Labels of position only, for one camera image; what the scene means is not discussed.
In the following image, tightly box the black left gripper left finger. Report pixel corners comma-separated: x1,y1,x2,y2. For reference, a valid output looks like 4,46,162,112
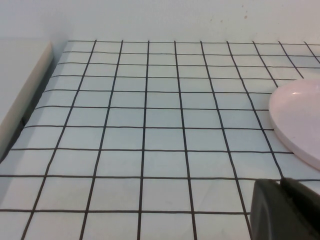
250,178,311,240

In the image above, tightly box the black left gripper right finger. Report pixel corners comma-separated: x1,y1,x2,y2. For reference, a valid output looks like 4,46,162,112
279,177,320,240

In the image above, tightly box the pale pink round plate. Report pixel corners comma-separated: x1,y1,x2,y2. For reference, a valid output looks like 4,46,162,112
268,78,320,172

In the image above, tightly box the white black-grid table mat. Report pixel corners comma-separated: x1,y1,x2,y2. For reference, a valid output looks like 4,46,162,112
0,39,320,240

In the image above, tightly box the white board with beige edge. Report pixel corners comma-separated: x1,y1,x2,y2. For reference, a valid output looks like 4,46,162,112
0,37,54,162

